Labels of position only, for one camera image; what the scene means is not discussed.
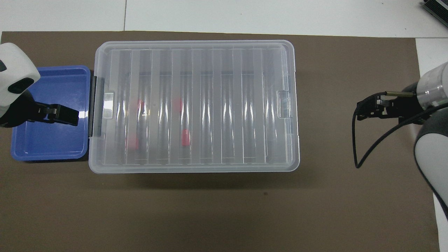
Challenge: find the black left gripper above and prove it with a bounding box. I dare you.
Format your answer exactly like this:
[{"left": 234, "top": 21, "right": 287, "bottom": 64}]
[{"left": 0, "top": 95, "right": 79, "bottom": 128}]

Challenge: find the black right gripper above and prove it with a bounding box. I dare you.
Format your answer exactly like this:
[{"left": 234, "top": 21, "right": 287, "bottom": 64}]
[{"left": 358, "top": 94, "right": 426, "bottom": 125}]

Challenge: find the clear ribbed box lid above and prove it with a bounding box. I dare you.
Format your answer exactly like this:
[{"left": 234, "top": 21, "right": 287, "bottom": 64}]
[{"left": 88, "top": 40, "right": 301, "bottom": 174}]

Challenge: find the blue plastic tray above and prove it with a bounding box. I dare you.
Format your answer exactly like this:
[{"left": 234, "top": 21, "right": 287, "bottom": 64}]
[{"left": 10, "top": 65, "right": 91, "bottom": 162}]

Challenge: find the clear plastic storage box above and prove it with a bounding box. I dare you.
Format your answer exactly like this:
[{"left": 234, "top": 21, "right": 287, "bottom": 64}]
[{"left": 89, "top": 42, "right": 300, "bottom": 173}]

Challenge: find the dark grey ribbed device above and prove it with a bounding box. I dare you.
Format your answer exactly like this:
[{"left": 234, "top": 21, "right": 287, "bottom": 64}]
[{"left": 422, "top": 0, "right": 448, "bottom": 18}]

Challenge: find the brown table mat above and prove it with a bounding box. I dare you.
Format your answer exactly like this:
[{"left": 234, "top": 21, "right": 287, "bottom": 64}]
[{"left": 0, "top": 31, "right": 440, "bottom": 252}]

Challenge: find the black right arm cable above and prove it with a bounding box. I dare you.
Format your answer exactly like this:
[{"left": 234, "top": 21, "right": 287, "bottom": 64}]
[{"left": 353, "top": 92, "right": 448, "bottom": 169}]

